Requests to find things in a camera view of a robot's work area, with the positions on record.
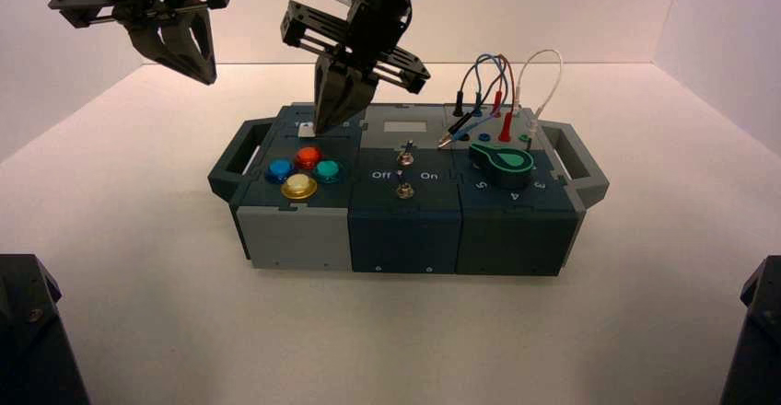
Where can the modular dark teal control box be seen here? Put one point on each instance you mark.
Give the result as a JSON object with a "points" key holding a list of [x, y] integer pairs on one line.
{"points": [[403, 237]]}

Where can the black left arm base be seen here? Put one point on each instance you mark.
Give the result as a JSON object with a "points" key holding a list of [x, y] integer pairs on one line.
{"points": [[27, 341]]}

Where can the teal round push button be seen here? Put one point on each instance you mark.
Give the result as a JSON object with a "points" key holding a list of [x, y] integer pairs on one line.
{"points": [[329, 171]]}

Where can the white slider knob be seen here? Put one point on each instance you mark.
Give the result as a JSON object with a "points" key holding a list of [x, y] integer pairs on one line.
{"points": [[305, 126]]}

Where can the blue round push button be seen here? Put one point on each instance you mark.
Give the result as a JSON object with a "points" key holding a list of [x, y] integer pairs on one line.
{"points": [[280, 170]]}

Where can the green rotary pointer knob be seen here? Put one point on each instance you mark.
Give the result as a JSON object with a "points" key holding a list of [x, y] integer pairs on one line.
{"points": [[506, 163]]}

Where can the metal toggle switch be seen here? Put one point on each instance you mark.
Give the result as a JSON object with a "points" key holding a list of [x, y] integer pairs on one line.
{"points": [[403, 156], [402, 189]]}

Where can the orange round push button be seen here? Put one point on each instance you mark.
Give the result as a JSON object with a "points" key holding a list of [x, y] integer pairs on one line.
{"points": [[309, 157]]}

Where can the yellow round push button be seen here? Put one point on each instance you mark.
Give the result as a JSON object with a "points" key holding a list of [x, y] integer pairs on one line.
{"points": [[299, 186]]}

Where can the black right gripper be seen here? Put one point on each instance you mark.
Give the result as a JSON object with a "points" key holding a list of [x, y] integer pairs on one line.
{"points": [[372, 30]]}

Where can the small grey display screen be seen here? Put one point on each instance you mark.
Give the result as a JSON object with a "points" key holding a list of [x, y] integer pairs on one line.
{"points": [[405, 127]]}

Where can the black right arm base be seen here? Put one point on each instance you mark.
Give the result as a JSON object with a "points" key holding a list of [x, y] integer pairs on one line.
{"points": [[755, 341]]}

